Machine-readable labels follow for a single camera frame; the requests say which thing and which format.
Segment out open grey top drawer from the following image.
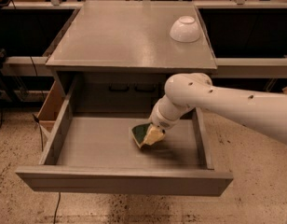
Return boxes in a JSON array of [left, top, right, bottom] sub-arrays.
[[16, 75, 233, 196]]

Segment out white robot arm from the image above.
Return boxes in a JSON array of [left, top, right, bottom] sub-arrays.
[[136, 73, 287, 147]]

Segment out black right drawer handle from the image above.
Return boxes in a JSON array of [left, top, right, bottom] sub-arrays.
[[134, 84, 156, 92]]

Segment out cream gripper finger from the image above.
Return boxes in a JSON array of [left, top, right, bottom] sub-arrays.
[[141, 124, 165, 147]]

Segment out white upturned bowl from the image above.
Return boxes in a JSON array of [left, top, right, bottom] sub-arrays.
[[170, 16, 200, 43]]

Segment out black drawer handle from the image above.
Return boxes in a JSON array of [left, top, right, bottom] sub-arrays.
[[134, 84, 156, 92], [108, 83, 130, 92]]

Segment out black left drawer handle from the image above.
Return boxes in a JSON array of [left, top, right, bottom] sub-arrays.
[[108, 83, 130, 92]]

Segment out grey cabinet with counter top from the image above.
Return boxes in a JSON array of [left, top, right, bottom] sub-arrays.
[[47, 1, 217, 116]]

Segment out black cable on floor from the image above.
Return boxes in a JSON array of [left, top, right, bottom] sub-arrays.
[[52, 192, 62, 224]]

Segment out green and yellow sponge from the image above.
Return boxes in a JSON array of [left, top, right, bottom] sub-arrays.
[[131, 123, 150, 148]]

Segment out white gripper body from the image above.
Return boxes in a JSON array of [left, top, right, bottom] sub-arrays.
[[149, 95, 193, 130]]

